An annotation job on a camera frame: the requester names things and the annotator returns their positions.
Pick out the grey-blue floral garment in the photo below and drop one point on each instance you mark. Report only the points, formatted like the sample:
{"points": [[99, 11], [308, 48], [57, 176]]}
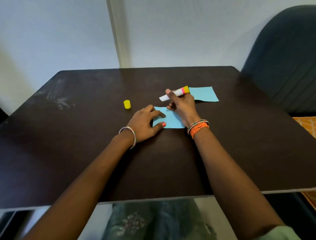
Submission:
{"points": [[158, 220]]}

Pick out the silver bangle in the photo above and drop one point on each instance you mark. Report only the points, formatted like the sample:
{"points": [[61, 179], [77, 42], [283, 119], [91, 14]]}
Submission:
{"points": [[134, 138]]}

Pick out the person's right thumb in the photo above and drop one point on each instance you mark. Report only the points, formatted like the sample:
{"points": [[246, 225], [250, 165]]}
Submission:
{"points": [[171, 95]]}

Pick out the person's right forearm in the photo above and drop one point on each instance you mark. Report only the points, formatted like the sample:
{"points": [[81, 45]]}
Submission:
{"points": [[229, 183]]}

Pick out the light blue paper sheet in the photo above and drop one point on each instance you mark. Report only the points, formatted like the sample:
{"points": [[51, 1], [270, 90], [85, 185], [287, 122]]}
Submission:
{"points": [[171, 120], [205, 94]]}

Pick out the yellow glue stick cap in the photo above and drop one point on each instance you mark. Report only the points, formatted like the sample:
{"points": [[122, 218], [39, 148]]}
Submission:
{"points": [[127, 104]]}

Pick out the white glue stick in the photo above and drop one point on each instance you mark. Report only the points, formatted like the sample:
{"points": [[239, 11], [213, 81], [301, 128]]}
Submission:
{"points": [[179, 92]]}

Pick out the person's left middle finger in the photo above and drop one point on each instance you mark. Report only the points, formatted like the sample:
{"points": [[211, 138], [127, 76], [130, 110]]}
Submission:
{"points": [[149, 108]]}

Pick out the person's left hand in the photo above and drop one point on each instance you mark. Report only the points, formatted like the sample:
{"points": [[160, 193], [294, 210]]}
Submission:
{"points": [[140, 124]]}

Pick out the person's right hand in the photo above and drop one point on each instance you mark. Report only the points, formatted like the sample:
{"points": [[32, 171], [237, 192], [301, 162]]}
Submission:
{"points": [[185, 108]]}

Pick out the pale green sleeve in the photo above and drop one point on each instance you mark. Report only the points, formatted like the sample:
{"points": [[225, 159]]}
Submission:
{"points": [[279, 234]]}

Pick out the person's left forearm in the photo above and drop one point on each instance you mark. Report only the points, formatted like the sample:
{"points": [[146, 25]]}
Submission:
{"points": [[84, 188]]}

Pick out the orange patterned cloth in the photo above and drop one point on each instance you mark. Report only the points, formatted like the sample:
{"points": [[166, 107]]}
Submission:
{"points": [[308, 124]]}

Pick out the dark blue-grey padded chair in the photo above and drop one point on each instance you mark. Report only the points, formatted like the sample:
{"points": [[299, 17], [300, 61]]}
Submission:
{"points": [[284, 61]]}

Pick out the person's left thumb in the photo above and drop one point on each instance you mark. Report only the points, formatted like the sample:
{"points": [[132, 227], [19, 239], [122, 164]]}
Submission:
{"points": [[157, 128]]}

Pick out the beaded multicolour bangle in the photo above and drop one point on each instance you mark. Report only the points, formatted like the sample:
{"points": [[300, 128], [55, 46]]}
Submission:
{"points": [[196, 123]]}

